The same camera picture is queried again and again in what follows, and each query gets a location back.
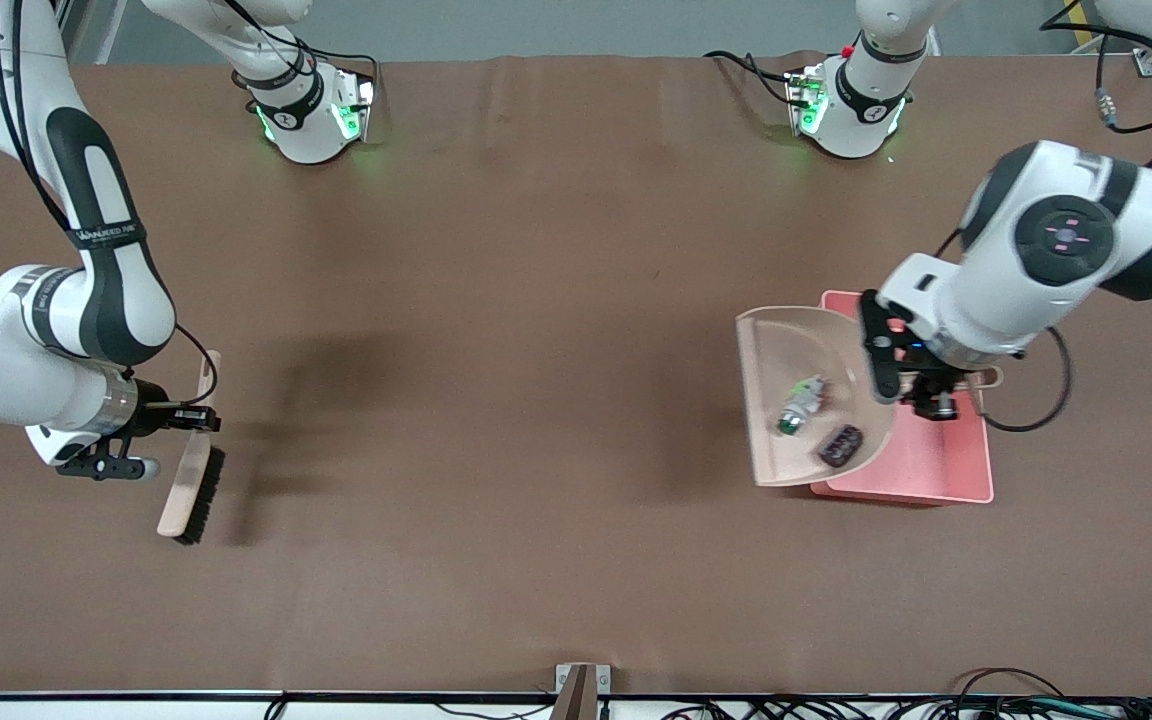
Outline beige hand brush black bristles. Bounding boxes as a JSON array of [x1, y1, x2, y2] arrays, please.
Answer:
[[156, 349, 227, 546]]

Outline black electronic component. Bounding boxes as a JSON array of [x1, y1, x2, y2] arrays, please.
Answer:
[[818, 424, 865, 469]]

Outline white orange electronic switch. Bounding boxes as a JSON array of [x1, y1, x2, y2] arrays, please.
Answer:
[[776, 375, 829, 437]]

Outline beige plastic dustpan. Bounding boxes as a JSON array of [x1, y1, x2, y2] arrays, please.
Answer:
[[735, 305, 1005, 488]]

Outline pink plastic bin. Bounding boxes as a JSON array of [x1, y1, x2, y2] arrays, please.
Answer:
[[811, 290, 995, 505]]

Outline brown table mat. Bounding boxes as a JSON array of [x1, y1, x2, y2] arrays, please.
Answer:
[[0, 55, 1152, 696]]

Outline black cable bundle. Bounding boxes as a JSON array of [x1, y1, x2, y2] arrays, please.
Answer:
[[656, 668, 1152, 720]]

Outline black left base cable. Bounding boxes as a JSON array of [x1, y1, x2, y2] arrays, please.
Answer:
[[704, 50, 799, 109]]

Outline black base cable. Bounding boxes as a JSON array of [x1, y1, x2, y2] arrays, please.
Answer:
[[704, 50, 799, 109], [236, 0, 380, 101]]

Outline black right base cable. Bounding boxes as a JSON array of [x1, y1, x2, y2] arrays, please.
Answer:
[[236, 0, 380, 101]]

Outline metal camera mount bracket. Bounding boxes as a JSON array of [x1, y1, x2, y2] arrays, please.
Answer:
[[555, 663, 612, 720]]

